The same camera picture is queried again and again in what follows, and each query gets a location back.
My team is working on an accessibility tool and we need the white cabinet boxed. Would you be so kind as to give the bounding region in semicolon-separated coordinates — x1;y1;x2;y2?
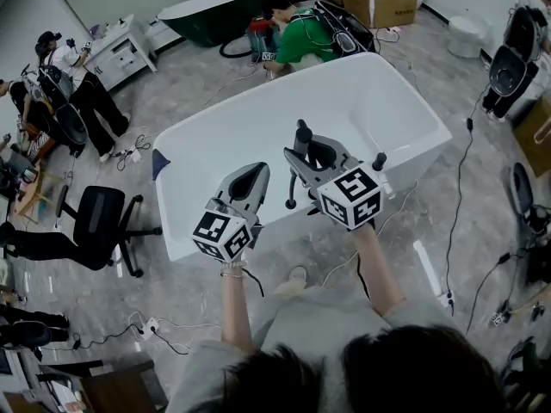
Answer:
84;13;159;92

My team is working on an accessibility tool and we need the dark blue triangular piece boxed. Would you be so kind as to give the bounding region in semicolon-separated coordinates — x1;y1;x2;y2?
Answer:
151;147;171;182

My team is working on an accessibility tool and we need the red and green vacuum cleaner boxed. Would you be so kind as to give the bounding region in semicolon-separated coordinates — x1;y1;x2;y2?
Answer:
245;17;281;55

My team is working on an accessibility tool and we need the person's grey shirt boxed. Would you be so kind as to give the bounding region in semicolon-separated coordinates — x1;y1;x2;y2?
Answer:
165;285;511;413

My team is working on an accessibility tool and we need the white floor board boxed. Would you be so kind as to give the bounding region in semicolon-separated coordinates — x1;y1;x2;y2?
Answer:
412;239;444;297

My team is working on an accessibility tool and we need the black office chair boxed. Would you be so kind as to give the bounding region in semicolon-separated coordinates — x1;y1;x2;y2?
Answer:
55;184;164;280

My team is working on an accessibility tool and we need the person's right forearm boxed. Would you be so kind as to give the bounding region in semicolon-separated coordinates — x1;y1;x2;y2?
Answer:
350;225;406;317

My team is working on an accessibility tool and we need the black backpack with cables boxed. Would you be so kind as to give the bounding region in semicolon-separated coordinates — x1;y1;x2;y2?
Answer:
313;0;376;56

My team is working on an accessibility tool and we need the brown wooden cabinet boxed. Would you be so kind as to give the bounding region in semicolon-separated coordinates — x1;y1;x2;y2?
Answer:
38;358;170;413

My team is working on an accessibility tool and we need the white bathtub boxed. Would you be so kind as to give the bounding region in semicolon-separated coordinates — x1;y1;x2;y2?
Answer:
152;52;453;262

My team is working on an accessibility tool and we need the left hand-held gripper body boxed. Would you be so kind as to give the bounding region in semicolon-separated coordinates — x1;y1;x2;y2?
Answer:
191;188;264;262

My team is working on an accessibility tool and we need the large black grey backpack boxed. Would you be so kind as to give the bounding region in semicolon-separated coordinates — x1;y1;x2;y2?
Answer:
488;5;542;98

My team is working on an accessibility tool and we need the black vacuum hose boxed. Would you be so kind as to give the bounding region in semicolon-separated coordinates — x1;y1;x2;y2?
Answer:
219;36;256;59

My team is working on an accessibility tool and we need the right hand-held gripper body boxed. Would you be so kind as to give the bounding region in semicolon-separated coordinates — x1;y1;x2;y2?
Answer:
307;155;393;231

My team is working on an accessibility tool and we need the person's white shoe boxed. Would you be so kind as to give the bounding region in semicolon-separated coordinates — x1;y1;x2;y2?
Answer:
274;265;309;299

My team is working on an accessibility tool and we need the thin wrist bracelet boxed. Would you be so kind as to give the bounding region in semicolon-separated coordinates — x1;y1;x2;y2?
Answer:
218;259;250;280

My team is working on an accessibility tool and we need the large cardboard box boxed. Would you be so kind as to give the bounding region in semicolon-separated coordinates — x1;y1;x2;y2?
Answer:
339;0;418;28

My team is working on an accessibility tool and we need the long black cable with adapter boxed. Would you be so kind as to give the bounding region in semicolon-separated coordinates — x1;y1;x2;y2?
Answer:
444;79;494;303

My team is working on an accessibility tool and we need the white toilet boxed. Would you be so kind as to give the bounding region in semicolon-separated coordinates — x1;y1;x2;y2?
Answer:
447;15;492;59

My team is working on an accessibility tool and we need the dark green bathtub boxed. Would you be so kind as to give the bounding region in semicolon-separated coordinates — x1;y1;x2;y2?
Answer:
157;0;264;48

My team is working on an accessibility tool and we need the small black grey device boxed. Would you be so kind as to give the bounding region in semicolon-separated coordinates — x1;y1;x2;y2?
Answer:
490;301;513;327

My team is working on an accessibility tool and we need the small wooden table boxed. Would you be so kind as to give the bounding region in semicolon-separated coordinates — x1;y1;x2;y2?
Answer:
14;161;66;224

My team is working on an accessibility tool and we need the orange sofa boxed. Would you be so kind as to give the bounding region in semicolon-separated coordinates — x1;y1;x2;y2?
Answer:
19;122;59;167

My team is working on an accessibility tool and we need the person's left forearm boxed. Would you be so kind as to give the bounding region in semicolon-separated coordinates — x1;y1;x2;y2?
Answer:
219;261;256;355

